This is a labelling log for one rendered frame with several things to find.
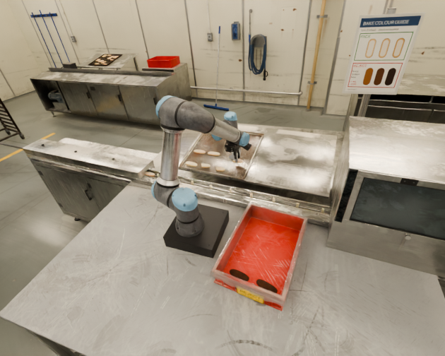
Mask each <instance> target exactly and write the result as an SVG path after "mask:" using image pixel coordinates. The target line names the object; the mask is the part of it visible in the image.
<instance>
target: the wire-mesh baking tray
mask: <svg viewBox="0 0 445 356"><path fill-rule="evenodd" d="M243 132H245V133H248V134H250V136H251V134H253V135H252V138H253V141H254V140H256V139H254V138H256V137H257V136H258V135H259V136H260V137H261V138H260V137H258V138H260V139H259V140H260V141H259V142H257V141H255V142H257V143H259V144H258V145H257V147H255V146H256V145H255V144H254V143H255V142H254V143H253V142H252V141H251V140H252V138H251V137H250V139H251V140H250V141H249V142H250V143H251V142H252V144H253V145H255V146H254V147H255V148H254V150H255V152H254V150H253V149H252V150H251V153H253V152H254V153H253V154H254V155H253V157H251V156H250V155H251V153H250V155H249V157H250V158H251V160H250V159H249V160H250V161H251V162H250V163H249V166H247V167H248V168H247V169H246V167H245V166H244V165H245V164H246V165H248V164H247V163H245V160H246V161H247V159H246V158H245V157H246V155H248V154H247V153H248V151H247V150H246V152H245V153H246V155H245V157H244V156H242V155H243V154H242V152H240V155H241V154H242V155H241V156H242V157H243V158H244V159H245V160H243V161H244V163H245V164H244V165H243V163H242V165H243V166H244V168H245V170H243V169H242V166H240V167H238V166H237V165H236V163H235V162H234V164H235V166H236V167H237V169H238V171H239V170H240V169H239V168H241V169H242V171H243V172H244V171H246V172H244V173H245V174H244V173H243V174H244V175H243V174H242V175H243V176H244V177H243V178H242V175H240V178H239V176H238V177H235V176H234V175H233V174H234V172H233V171H232V175H233V176H231V175H230V173H229V176H227V175H224V173H225V174H227V173H226V172H224V173H223V174H220V173H219V171H218V174H217V173H213V172H212V171H211V170H210V169H209V170H210V172H208V168H207V167H205V169H207V172H206V170H205V169H204V170H205V171H201V168H200V167H199V166H198V164H197V166H198V168H199V170H198V169H194V168H193V167H192V166H191V167H192V170H193V171H197V172H203V173H208V174H214V175H218V176H222V177H231V178H233V179H240V180H245V177H246V175H247V172H248V171H249V168H250V166H251V164H252V161H253V159H254V157H255V154H256V152H257V150H258V148H259V146H260V143H261V141H262V138H263V136H264V133H254V132H248V131H243ZM254 135H257V136H256V137H254ZM202 137H203V133H201V135H200V136H199V138H198V139H197V140H196V142H195V144H194V145H193V146H192V147H191V149H190V151H189V152H188V153H187V154H186V156H185V158H184V159H183V160H182V162H181V163H180V165H179V168H182V169H186V170H189V169H191V167H190V168H186V166H185V167H182V165H183V164H184V162H185V161H186V159H189V158H188V156H189V154H190V156H191V152H193V150H195V149H194V148H196V147H197V148H196V149H197V150H198V147H201V146H202V144H203V143H204V142H206V143H208V141H206V140H212V139H211V138H210V139H204V137H203V139H204V140H205V141H204V140H202V139H201V140H200V138H202ZM198 141H204V142H203V143H202V142H198ZM209 142H210V141H209ZM212 142H213V141H212ZM215 142H216V143H217V141H215ZM215 142H214V145H215ZM218 142H219V141H218ZM197 143H198V144H197ZM200 143H202V144H200ZM206 143H204V144H206ZM210 143H211V142H210ZM210 143H208V144H210ZM257 143H256V144H257ZM204 144H203V145H204ZM208 144H206V145H207V146H209V145H208ZM212 144H213V143H212ZM212 144H210V145H212ZM196 145H201V146H196ZM218 145H219V144H218ZM218 145H216V146H218ZM220 145H222V144H221V143H220ZM220 145H219V146H220ZM195 146H196V147H195ZM204 146H205V145H204ZM204 146H203V147H204ZM222 146H223V145H222ZM201 148H202V147H201ZM201 148H200V149H201ZM213 148H214V149H215V150H216V147H215V146H214V147H213ZM218 148H220V149H222V148H221V146H220V147H218ZM218 148H217V149H218ZM251 148H253V147H251ZM220 149H218V150H219V151H220ZM201 150H202V149H201ZM203 150H204V148H203ZM215 150H212V151H215ZM218 150H217V151H218ZM244 150H245V149H244ZM244 150H242V151H243V152H244ZM212 151H211V152H212ZM217 151H215V152H217ZM219 151H218V152H219ZM252 151H253V152H252ZM221 152H222V153H223V151H221ZM219 153H220V152H219ZM222 153H220V154H222ZM192 154H193V153H192ZM224 154H225V155H226V153H224ZM194 155H195V154H194ZM194 155H192V156H194ZM197 155H198V156H200V155H199V154H196V156H194V157H198V156H197ZM225 155H223V154H222V155H221V156H224V157H225ZM204 156H205V155H204ZM204 156H203V155H202V157H204ZM200 157H201V156H200ZM202 157H201V158H202ZM206 157H207V158H208V157H210V156H206ZM206 157H204V158H205V159H206V160H207V158H206ZM227 157H229V156H228V154H227ZM247 157H248V156H247ZM249 157H248V158H249ZM190 158H192V159H194V158H193V157H190ZM192 159H191V161H195V160H192ZM195 159H196V158H195ZM198 159H199V160H200V161H201V159H200V158H199V157H198ZM198 159H197V160H198ZM202 159H203V158H202ZM205 159H203V161H204V162H207V161H205ZM189 160H190V159H189ZM241 160H242V158H241ZM249 160H248V161H249ZM191 161H190V162H191ZM208 161H212V160H211V159H209V160H208ZM214 161H215V160H214ZM219 161H220V160H219ZM223 161H224V160H221V162H222V163H223V164H225V163H227V165H228V166H229V167H230V164H228V162H225V163H224V162H223ZM248 161H247V162H248ZM187 162H188V160H187ZM201 162H202V161H201ZM215 162H216V164H217V165H219V164H220V163H221V162H220V163H217V161H215ZM212 163H213V162H212ZM222 163H221V165H222ZM213 164H215V163H213ZM221 165H220V166H221ZM224 166H226V165H224ZM232 166H233V165H232ZM218 167H219V166H218ZM222 167H223V165H222ZM224 168H225V167H224ZM226 168H227V167H226ZM231 168H232V167H230V169H231ZM233 168H234V170H235V173H236V169H235V167H233ZM231 170H233V169H231ZM227 171H228V172H230V171H229V169H228V168H227ZM239 173H240V174H241V172H240V171H239ZM236 175H238V174H237V173H236Z"/></svg>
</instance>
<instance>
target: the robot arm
mask: <svg viewBox="0 0 445 356"><path fill-rule="evenodd" d="M156 114H157V116H158V118H159V119H160V127H161V128H162V129H163V137H162V157H161V166H160V176H159V177H158V178H157V179H156V180H155V181H154V184H153V185H152V187H151V193H152V195H153V197H154V198H155V199H156V200H157V201H159V202H161V203H162V204H164V205H165V206H167V207H168V208H170V209H171V210H173V211H174V212H175V213H176V216H177V220H176V223H175V227H176V230H177V232H178V234H179V235H181V236H183V237H194V236H196V235H198V234H199V233H201V231H202V230H203V228H204V221H203V218H202V216H201V215H200V213H199V209H198V199H197V196H196V193H195V192H194V190H192V189H190V188H188V187H185V188H184V187H179V183H180V180H179V178H178V177H177V175H178V168H179V155H180V148H181V141H182V132H183V131H185V130H186V129H188V130H192V131H198V132H201V133H203V134H208V133H210V134H211V136H212V137H213V138H214V139H215V140H216V141H220V140H222V138H223V139H225V140H226V143H225V147H226V148H225V151H226V152H229V153H231V152H232V155H230V156H229V158H230V159H233V160H235V162H238V159H239V158H240V152H241V147H242V148H244V149H245V150H249V149H250V147H251V144H250V143H249V134H248V133H245V132H243V131H240V130H239V129H238V125H237V115H236V113H235V112H226V113H225V115H224V120H223V121H220V120H219V119H216V118H215V117H214V115H213V114H212V113H210V112H208V111H207V110H205V109H204V108H202V107H200V106H198V105H197V104H195V103H193V102H189V101H187V100H183V99H180V98H178V97H175V96H170V95H168V96H164V97H163V98H162V99H161V100H160V101H159V102H158V104H157V106H156Z"/></svg>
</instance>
